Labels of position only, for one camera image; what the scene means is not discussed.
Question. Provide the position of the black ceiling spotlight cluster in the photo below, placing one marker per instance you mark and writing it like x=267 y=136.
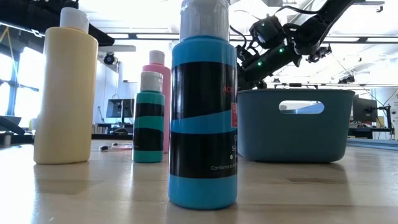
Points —
x=346 y=79
x=318 y=53

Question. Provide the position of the pink paint bottle white cap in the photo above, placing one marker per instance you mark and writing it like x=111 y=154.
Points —
x=154 y=68

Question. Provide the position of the black paintbrush silver ferrule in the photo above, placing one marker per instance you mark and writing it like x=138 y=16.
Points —
x=104 y=148

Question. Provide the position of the small blue paint bottle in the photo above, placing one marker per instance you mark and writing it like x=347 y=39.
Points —
x=202 y=93

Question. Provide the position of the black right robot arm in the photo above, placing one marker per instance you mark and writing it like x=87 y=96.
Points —
x=314 y=28

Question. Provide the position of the black ceiling camera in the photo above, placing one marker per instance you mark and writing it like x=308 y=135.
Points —
x=109 y=58

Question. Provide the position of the small teal paint bottle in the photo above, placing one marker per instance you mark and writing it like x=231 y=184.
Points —
x=148 y=124

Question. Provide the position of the black computer monitor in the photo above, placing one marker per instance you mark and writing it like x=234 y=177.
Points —
x=363 y=109
x=116 y=108

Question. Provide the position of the black background desk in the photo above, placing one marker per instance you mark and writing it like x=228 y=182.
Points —
x=367 y=132

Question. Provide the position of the black ceiling fixture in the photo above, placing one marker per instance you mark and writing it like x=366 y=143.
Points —
x=373 y=2

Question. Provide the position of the wooden slat rack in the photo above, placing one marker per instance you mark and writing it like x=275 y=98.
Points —
x=99 y=128

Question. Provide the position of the large yellow paint bottle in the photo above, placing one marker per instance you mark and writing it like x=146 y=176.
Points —
x=65 y=93

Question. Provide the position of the teal plastic bin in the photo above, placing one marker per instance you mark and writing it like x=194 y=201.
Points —
x=295 y=137

